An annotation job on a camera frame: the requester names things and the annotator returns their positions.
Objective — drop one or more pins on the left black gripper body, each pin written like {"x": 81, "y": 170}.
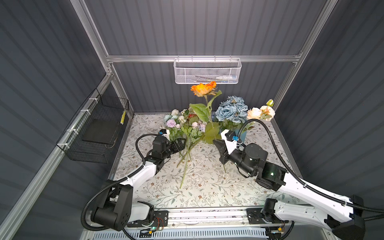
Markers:
{"x": 169, "y": 149}

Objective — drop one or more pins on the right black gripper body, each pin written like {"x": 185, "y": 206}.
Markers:
{"x": 236, "y": 156}

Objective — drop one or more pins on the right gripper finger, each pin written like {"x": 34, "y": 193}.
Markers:
{"x": 224, "y": 157}
{"x": 221, "y": 146}

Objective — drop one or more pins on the blue rose bouquet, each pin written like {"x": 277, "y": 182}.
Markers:
{"x": 232, "y": 113}

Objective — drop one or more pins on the peach rose stem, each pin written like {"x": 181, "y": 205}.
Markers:
{"x": 265, "y": 112}

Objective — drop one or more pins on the orange gerbera flower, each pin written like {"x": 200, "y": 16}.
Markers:
{"x": 209, "y": 93}

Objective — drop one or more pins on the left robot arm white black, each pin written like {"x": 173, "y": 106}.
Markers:
{"x": 113, "y": 207}

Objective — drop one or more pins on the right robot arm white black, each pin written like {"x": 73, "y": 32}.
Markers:
{"x": 322, "y": 208}

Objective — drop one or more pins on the blue ceramic vase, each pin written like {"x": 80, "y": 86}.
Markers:
{"x": 242, "y": 135}

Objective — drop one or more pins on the mixed pastel flower bunch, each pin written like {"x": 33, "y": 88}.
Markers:
{"x": 185, "y": 125}

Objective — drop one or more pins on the marker pen in basket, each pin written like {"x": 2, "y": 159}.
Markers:
{"x": 225, "y": 78}

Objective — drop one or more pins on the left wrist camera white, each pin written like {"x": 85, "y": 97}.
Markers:
{"x": 165, "y": 133}

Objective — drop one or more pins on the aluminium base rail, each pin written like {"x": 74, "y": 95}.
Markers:
{"x": 223, "y": 223}

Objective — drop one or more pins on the white wire mesh basket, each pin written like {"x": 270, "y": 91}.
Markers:
{"x": 185, "y": 69}

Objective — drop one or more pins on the black wire basket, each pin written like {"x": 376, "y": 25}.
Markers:
{"x": 98, "y": 131}

